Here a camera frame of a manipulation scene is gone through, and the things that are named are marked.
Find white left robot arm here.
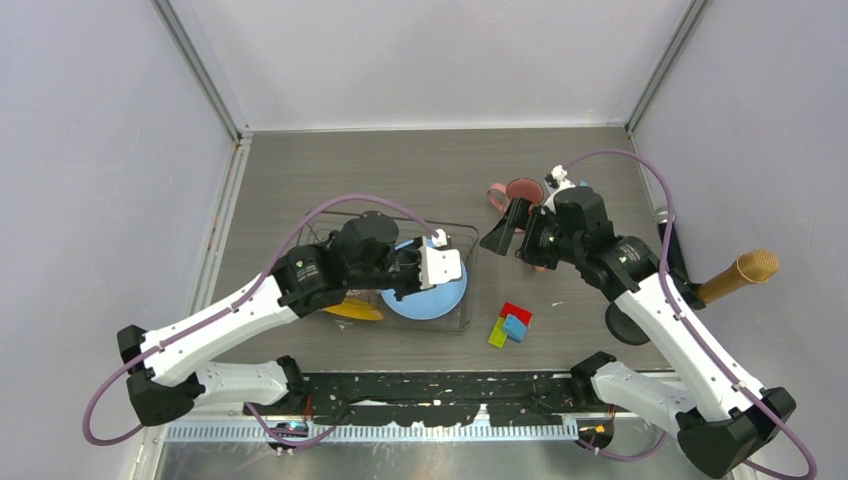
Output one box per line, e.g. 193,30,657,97
117,211,433,426

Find black microphone stand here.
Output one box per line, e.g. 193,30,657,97
605,269,705,346

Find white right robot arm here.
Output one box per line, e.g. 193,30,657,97
481,186,797,479

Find red toy block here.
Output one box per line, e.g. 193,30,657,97
499,302,533,327

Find yellow patterned plate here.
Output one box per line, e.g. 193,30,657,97
323,298,384,322

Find black wire dish rack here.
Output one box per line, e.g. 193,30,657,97
294,210,479,334

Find yellow-green toy block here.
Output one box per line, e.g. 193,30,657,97
488,316,508,349

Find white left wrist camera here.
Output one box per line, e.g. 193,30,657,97
417,229,463,290

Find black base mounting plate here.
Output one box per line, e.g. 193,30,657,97
241,370,637,429

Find gold microphone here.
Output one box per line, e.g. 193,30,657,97
695,249,780,304

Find black silver microphone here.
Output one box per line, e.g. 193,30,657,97
654,207,689,283

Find patterned pink mug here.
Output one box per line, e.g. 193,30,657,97
486,178,545,218

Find blue toy block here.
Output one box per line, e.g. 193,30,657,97
501,314,528,343

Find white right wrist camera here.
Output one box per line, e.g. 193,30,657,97
544,165,576,198

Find light blue plate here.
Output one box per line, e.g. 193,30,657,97
380,260,469,321

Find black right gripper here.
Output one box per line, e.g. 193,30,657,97
480,195,584,271

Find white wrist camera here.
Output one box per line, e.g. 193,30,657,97
544,165,576,198
417,229,463,290

